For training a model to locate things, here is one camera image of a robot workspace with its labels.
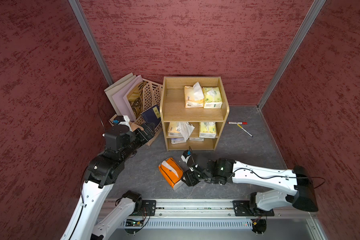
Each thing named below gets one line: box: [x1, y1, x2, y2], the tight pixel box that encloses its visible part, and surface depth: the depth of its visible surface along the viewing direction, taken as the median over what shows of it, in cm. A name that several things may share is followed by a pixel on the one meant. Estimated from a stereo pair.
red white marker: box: [227, 122, 248, 125], surface depth 112 cm
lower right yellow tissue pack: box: [199, 122, 217, 134], surface depth 81 cm
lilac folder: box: [111, 75, 143, 122], surface depth 92 cm
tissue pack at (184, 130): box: [168, 121, 195, 142], surface depth 81 cm
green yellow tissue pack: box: [202, 86, 223, 109], surface depth 76 cm
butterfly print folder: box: [127, 81, 147, 119], surface depth 99 cm
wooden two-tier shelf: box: [160, 76, 230, 151], surface depth 79 cm
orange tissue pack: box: [158, 157, 185, 191], surface depth 81 cm
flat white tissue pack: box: [170, 138, 187, 145], surface depth 96 cm
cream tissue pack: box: [184, 81, 204, 108], surface depth 76 cm
